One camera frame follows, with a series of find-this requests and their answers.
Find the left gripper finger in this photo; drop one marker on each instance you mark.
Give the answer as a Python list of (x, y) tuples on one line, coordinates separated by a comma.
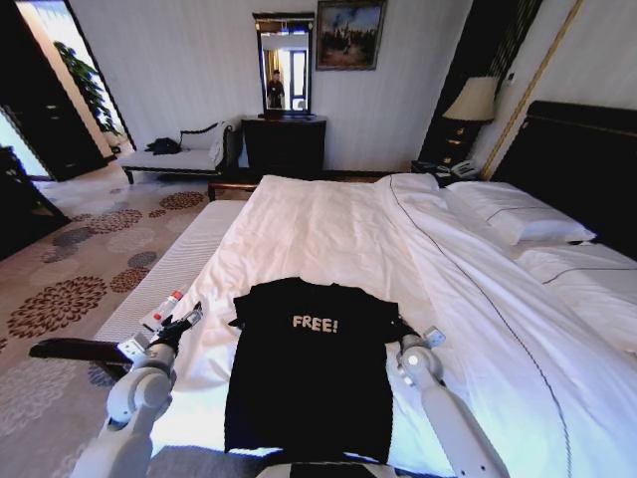
[(169, 323), (191, 313)]

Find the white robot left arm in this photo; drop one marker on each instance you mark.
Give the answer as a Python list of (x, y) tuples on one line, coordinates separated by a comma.
[(134, 393)]

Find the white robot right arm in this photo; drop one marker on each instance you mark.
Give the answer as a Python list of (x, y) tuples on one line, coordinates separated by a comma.
[(448, 413)]

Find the white striped bed bench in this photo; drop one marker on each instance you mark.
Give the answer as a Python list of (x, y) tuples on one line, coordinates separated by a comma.
[(164, 269)]

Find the dark clothes pile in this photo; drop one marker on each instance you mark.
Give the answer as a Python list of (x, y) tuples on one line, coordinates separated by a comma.
[(163, 145)]

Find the dark bed headboard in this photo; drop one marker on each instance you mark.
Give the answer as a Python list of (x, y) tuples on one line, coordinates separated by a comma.
[(572, 164)]

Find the clear bottle with red cap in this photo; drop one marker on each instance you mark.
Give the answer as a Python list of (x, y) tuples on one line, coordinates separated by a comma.
[(155, 318), (174, 299)]

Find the white duvet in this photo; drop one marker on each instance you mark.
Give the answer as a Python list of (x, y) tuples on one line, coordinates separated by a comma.
[(378, 279)]

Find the black FREE print T-shirt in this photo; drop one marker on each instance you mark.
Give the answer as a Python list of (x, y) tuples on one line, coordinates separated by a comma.
[(308, 368)]

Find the white chaise longue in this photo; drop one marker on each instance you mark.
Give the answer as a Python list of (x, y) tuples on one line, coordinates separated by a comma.
[(184, 157)]

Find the white pillow with dark piping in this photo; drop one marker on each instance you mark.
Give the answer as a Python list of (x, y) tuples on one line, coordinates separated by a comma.
[(592, 294), (517, 211)]

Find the white desk telephone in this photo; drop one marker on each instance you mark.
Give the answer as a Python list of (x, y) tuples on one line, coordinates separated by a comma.
[(465, 168)]

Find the dark wooden side table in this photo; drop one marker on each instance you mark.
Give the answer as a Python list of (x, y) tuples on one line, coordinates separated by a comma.
[(22, 209)]

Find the dark wooden dresser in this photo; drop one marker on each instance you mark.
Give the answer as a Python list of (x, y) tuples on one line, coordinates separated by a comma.
[(284, 147)]

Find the dark nightstand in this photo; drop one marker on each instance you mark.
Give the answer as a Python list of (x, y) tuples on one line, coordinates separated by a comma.
[(445, 144)]

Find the person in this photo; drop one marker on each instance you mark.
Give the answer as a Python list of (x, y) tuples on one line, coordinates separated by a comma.
[(275, 89)]

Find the cream shade table lamp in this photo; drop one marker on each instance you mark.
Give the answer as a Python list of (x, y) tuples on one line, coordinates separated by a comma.
[(472, 99)]

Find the green potted plant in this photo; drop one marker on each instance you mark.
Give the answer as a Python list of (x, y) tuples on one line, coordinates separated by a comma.
[(89, 84)]

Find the dark wooden wardrobe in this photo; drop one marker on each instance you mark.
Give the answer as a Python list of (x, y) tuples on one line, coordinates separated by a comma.
[(45, 94)]

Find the framed landscape painting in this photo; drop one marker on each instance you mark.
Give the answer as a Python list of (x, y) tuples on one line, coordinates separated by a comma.
[(351, 35)]

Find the dark wooden chair rail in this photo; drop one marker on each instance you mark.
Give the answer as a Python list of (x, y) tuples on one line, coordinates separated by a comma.
[(74, 351)]

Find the dark framed wall mirror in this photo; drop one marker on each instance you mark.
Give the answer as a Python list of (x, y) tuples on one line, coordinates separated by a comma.
[(284, 65)]

